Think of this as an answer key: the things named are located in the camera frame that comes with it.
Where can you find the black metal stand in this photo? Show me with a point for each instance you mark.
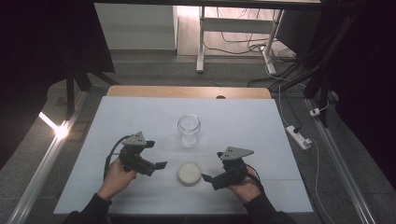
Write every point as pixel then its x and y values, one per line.
pixel 323 62
pixel 71 93

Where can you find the clear glass jar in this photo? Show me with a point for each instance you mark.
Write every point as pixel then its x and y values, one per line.
pixel 189 130

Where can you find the white jar lid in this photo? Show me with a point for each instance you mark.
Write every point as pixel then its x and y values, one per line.
pixel 189 173

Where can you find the white-legged desk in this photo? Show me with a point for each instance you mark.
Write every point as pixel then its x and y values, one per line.
pixel 236 25

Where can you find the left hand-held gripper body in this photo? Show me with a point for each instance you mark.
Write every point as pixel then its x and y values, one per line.
pixel 132 158

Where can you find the black curtain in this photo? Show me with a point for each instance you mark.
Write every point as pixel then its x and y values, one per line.
pixel 370 77
pixel 37 56

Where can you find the person's left hand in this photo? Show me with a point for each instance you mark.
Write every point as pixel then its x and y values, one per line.
pixel 115 180

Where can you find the aluminium rail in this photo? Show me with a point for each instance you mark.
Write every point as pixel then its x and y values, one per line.
pixel 342 174
pixel 40 174

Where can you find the white table mat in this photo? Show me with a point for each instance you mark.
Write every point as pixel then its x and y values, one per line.
pixel 233 124

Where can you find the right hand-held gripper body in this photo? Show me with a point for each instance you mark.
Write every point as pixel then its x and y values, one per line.
pixel 235 171

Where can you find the person's right hand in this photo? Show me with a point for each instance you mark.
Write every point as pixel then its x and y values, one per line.
pixel 247 189

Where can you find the white power strip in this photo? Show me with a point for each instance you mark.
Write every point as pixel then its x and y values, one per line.
pixel 298 137

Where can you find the small white adapter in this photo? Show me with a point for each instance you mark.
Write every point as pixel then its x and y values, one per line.
pixel 315 112

